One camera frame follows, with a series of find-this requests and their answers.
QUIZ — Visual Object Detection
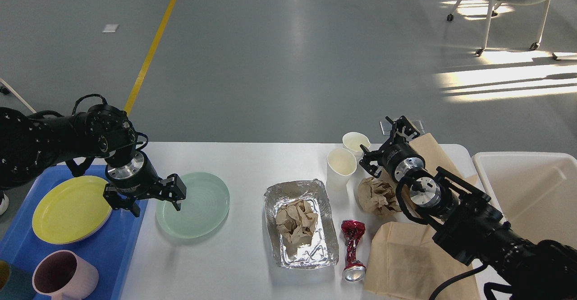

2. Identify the white plastic bin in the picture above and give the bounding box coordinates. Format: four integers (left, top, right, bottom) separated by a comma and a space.
472, 152, 577, 247

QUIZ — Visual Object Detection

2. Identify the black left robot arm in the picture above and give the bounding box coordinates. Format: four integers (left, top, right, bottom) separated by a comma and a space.
0, 98, 186, 217

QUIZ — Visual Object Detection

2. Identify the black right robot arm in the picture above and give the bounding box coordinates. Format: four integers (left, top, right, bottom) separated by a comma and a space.
359, 116, 576, 300

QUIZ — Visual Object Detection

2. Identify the brown paper bag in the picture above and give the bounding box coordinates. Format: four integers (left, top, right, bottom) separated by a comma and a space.
363, 222, 472, 300
389, 133, 478, 216

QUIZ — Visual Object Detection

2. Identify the white chair leg with caster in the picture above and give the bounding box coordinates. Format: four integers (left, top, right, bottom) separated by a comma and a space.
0, 78, 37, 114

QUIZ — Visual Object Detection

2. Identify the crumpled brown paper in tray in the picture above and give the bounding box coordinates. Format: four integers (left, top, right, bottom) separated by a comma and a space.
275, 199, 319, 246

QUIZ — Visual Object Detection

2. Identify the front white paper cup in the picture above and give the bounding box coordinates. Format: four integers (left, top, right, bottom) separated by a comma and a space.
326, 148, 357, 190

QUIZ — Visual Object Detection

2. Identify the white paper cup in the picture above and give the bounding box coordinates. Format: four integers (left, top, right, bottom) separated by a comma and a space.
326, 148, 357, 190
342, 132, 371, 160

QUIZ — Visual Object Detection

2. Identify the rear white paper cup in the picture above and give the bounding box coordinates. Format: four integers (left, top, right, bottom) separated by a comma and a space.
342, 132, 371, 160

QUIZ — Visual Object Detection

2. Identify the crushed red can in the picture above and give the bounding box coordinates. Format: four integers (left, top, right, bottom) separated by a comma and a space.
341, 219, 366, 283

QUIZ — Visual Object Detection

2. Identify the metal floor socket plate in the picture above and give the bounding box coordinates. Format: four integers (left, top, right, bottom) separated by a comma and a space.
380, 120, 427, 137

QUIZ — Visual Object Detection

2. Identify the front brown paper bag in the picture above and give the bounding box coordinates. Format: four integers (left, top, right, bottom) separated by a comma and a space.
363, 222, 472, 300

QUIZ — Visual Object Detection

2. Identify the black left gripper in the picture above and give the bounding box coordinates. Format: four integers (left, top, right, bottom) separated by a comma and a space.
103, 151, 186, 217

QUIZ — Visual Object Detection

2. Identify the teal cup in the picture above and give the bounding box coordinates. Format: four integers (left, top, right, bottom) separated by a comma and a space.
0, 260, 37, 300

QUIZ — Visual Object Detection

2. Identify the crumpled brown paper ball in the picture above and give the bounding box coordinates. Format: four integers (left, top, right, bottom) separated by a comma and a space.
356, 177, 402, 218

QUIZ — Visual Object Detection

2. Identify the aluminium foil tray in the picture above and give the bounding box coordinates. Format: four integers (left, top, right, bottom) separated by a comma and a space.
264, 179, 339, 269

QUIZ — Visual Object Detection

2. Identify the pink mug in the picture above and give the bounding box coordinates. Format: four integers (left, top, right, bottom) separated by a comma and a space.
32, 250, 99, 300

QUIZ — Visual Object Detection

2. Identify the yellow plate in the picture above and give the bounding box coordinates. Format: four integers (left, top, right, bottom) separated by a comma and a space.
32, 176, 112, 245

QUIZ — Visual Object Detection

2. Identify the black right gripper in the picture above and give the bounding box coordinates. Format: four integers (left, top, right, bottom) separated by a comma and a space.
359, 115, 426, 182

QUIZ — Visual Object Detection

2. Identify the light green plate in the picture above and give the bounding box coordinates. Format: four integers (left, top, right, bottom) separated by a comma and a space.
156, 172, 229, 239

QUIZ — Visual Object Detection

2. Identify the blue plastic tray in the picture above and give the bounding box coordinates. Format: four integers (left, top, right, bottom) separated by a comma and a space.
0, 165, 144, 300

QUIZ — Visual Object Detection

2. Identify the rear brown paper bag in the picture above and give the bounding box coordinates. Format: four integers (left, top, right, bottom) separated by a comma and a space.
389, 133, 478, 216

